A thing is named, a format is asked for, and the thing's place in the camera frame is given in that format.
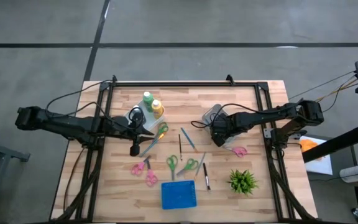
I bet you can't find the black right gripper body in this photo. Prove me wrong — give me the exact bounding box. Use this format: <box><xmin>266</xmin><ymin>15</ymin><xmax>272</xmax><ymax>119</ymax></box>
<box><xmin>209</xmin><ymin>113</ymin><xmax>241</xmax><ymax>147</ymax></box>

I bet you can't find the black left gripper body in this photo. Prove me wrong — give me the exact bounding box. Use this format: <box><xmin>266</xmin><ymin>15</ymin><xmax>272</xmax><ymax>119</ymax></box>
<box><xmin>110</xmin><ymin>115</ymin><xmax>145</xmax><ymax>157</ymax></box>

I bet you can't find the blue brush orange ferrule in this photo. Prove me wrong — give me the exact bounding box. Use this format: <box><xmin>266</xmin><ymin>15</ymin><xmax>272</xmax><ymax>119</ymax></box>
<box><xmin>139</xmin><ymin>130</ymin><xmax>168</xmax><ymax>158</ymax></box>

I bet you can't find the black paint bottle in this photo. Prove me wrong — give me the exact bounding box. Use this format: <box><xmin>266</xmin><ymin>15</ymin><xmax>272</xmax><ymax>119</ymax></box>
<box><xmin>130</xmin><ymin>105</ymin><xmax>147</xmax><ymax>125</ymax></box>

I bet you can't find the grey plastic bin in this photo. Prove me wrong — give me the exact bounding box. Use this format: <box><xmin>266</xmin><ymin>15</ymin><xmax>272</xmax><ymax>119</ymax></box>
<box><xmin>201</xmin><ymin>103</ymin><xmax>245</xmax><ymax>147</ymax></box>

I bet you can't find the yellow paint bottle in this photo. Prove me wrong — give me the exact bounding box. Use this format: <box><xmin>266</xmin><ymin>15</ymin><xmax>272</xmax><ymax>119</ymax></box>
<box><xmin>150</xmin><ymin>99</ymin><xmax>165</xmax><ymax>120</ymax></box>

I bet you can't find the green paint bottle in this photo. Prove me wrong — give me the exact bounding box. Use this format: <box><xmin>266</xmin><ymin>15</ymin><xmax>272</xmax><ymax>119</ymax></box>
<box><xmin>142</xmin><ymin>91</ymin><xmax>155</xmax><ymax>113</ymax></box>

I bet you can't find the light blue thin paintbrush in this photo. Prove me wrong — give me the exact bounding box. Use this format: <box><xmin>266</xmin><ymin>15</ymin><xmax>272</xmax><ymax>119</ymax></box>
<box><xmin>193</xmin><ymin>151</ymin><xmax>207</xmax><ymax>181</ymax></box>

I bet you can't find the black brush silver ferrule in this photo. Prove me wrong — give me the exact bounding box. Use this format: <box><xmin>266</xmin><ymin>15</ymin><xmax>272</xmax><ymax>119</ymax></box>
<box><xmin>202</xmin><ymin>162</ymin><xmax>211</xmax><ymax>191</ymax></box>

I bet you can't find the blue slotted plastic basket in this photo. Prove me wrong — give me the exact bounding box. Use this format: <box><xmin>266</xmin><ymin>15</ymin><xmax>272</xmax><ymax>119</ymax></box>
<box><xmin>160</xmin><ymin>179</ymin><xmax>198</xmax><ymax>210</ymax></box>

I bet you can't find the white plastic bin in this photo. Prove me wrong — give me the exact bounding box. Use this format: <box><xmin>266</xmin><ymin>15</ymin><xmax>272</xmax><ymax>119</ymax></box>
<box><xmin>123</xmin><ymin>98</ymin><xmax>166</xmax><ymax>131</ymax></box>

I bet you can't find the green plant in white pot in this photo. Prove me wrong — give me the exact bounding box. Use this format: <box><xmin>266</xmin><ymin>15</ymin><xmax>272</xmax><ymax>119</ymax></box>
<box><xmin>227</xmin><ymin>169</ymin><xmax>260</xmax><ymax>196</ymax></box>

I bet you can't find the orange cloth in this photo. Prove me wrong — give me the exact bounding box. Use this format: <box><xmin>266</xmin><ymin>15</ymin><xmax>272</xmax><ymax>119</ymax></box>
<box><xmin>299</xmin><ymin>139</ymin><xmax>323</xmax><ymax>161</ymax></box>

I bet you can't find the white board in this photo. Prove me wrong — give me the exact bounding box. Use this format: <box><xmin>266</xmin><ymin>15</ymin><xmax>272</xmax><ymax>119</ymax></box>
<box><xmin>303</xmin><ymin>136</ymin><xmax>334</xmax><ymax>176</ymax></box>

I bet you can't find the black diagonal beam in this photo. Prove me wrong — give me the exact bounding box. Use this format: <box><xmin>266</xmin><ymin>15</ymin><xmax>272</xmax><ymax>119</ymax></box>
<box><xmin>301</xmin><ymin>122</ymin><xmax>358</xmax><ymax>163</ymax></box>

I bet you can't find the grey metal stand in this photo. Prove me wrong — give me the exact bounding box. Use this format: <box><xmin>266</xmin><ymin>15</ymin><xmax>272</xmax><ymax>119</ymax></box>
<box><xmin>0</xmin><ymin>136</ymin><xmax>31</xmax><ymax>224</ymax></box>

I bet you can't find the white roll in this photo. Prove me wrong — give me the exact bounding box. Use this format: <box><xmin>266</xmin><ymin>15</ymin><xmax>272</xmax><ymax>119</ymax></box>
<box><xmin>339</xmin><ymin>164</ymin><xmax>358</xmax><ymax>184</ymax></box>

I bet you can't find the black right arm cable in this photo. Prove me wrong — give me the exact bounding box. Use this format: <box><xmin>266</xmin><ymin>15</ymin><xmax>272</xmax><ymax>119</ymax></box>
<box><xmin>190</xmin><ymin>102</ymin><xmax>291</xmax><ymax>129</ymax></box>

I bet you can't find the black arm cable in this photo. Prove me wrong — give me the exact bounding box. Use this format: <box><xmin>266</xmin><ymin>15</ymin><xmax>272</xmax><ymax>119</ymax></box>
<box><xmin>190</xmin><ymin>102</ymin><xmax>291</xmax><ymax>129</ymax></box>
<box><xmin>44</xmin><ymin>79</ymin><xmax>146</xmax><ymax>131</ymax></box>

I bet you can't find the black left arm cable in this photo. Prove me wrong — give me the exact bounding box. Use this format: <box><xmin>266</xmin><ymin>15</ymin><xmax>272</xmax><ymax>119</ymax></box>
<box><xmin>44</xmin><ymin>79</ymin><xmax>146</xmax><ymax>131</ymax></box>

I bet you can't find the thin brown cable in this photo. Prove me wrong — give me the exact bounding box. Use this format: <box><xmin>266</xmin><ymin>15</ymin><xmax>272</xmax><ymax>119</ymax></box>
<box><xmin>62</xmin><ymin>146</ymin><xmax>86</xmax><ymax>214</ymax></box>

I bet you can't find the thin black cable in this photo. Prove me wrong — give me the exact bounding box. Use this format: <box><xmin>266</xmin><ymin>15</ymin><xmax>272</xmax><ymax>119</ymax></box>
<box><xmin>288</xmin><ymin>70</ymin><xmax>358</xmax><ymax>101</ymax></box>

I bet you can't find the thin orange cable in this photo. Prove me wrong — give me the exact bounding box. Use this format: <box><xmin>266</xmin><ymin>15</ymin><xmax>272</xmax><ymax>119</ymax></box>
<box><xmin>315</xmin><ymin>77</ymin><xmax>358</xmax><ymax>102</ymax></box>

